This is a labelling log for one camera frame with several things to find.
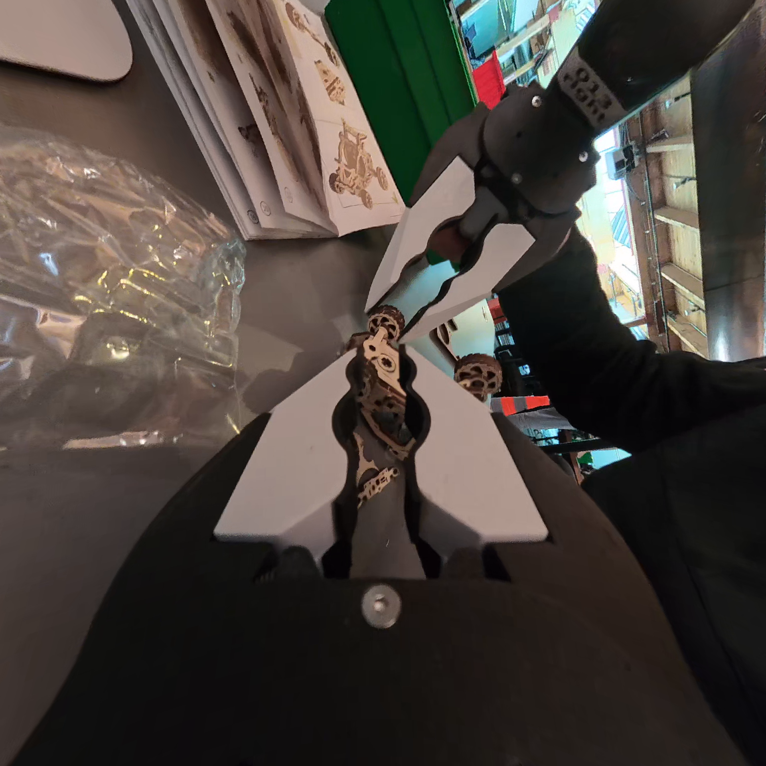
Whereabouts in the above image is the person's black-clothed body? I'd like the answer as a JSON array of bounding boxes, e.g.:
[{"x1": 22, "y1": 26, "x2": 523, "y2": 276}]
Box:
[{"x1": 583, "y1": 359, "x2": 766, "y2": 766}]

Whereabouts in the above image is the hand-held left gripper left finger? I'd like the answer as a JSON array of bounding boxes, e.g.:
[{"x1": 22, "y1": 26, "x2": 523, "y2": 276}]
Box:
[{"x1": 213, "y1": 350, "x2": 360, "y2": 576}]

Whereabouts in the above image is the slotted wooden link bar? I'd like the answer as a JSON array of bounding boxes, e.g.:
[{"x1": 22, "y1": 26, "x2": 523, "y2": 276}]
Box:
[{"x1": 357, "y1": 467, "x2": 401, "y2": 510}]

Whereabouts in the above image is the wooden wheel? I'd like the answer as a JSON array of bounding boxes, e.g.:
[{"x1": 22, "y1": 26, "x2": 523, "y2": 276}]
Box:
[{"x1": 366, "y1": 305, "x2": 504, "y2": 402}]

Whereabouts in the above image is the clear plastic bag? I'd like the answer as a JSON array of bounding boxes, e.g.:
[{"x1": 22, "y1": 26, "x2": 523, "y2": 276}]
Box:
[{"x1": 0, "y1": 122, "x2": 248, "y2": 450}]

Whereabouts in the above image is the person's right forearm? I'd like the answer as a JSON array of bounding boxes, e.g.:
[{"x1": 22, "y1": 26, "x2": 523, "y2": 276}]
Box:
[{"x1": 494, "y1": 230, "x2": 766, "y2": 451}]

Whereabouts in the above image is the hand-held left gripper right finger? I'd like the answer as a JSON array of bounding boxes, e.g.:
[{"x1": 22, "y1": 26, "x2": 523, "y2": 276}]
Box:
[{"x1": 402, "y1": 350, "x2": 549, "y2": 557}]

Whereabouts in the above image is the branch-shaped plywood scrap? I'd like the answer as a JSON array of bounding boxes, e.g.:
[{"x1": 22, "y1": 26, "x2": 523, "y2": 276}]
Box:
[{"x1": 353, "y1": 434, "x2": 393, "y2": 486}]

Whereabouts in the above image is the green plastic bin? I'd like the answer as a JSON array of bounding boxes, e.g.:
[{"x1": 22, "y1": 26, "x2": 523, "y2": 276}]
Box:
[{"x1": 326, "y1": 0, "x2": 480, "y2": 205}]

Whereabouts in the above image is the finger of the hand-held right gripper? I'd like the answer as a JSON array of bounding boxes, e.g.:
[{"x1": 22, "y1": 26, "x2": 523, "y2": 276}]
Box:
[
  {"x1": 397, "y1": 221, "x2": 537, "y2": 344},
  {"x1": 365, "y1": 157, "x2": 480, "y2": 313}
]

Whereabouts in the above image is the assembly instruction booklet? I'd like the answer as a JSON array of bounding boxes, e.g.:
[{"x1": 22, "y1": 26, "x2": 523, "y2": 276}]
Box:
[{"x1": 126, "y1": 0, "x2": 407, "y2": 241}]

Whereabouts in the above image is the red plastic bin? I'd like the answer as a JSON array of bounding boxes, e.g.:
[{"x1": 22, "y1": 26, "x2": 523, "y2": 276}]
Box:
[{"x1": 473, "y1": 51, "x2": 507, "y2": 109}]

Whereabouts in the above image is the person's right hand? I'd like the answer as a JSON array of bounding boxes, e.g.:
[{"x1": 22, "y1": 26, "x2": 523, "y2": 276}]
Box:
[{"x1": 428, "y1": 220, "x2": 475, "y2": 265}]

